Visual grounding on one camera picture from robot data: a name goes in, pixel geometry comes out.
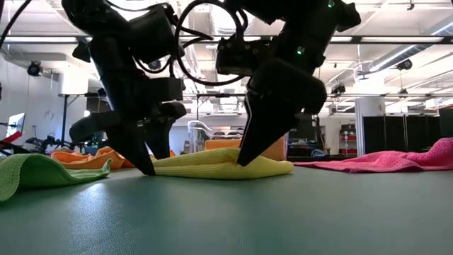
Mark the red flat object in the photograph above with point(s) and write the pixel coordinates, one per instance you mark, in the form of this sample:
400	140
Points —
8	137

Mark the clear plastic bin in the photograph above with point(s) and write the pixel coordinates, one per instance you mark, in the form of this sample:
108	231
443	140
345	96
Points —
198	131

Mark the white column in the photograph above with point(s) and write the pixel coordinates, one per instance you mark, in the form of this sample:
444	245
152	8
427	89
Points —
369	117

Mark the black beam with light strips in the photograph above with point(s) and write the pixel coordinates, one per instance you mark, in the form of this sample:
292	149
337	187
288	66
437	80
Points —
389	39

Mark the pink microfiber towel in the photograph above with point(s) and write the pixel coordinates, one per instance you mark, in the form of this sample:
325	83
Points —
389	161

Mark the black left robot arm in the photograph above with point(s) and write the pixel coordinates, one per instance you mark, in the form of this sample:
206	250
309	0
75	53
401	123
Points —
88	14

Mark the narrow black partition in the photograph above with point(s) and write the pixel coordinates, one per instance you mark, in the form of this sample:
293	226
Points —
446	122

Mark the bright computer monitor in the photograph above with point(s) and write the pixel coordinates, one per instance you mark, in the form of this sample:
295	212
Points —
17	124

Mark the yellow microfiber towel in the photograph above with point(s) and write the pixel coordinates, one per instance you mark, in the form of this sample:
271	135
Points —
212	164

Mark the wide black partition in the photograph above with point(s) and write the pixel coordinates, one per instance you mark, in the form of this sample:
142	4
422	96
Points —
400	132

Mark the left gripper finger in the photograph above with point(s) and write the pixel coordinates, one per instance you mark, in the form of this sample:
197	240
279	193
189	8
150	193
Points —
161	131
127	141

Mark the hanging black camera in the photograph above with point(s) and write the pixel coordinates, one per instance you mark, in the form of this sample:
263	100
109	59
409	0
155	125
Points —
404	64
34	68
338	89

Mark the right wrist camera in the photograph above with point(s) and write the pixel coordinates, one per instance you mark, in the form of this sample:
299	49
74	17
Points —
240	56

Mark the black workstation frame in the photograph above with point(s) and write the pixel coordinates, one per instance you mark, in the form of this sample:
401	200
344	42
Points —
64	117

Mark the green microfiber towel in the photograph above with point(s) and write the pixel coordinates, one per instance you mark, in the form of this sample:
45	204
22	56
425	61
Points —
35	173

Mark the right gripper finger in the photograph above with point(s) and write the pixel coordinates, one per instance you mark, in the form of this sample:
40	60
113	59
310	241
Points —
272	117

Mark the red shelf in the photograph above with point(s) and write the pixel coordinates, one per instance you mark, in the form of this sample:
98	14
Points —
348	140

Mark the orange microfiber towel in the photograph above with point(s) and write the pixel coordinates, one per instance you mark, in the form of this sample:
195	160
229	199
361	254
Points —
88	159
219	143

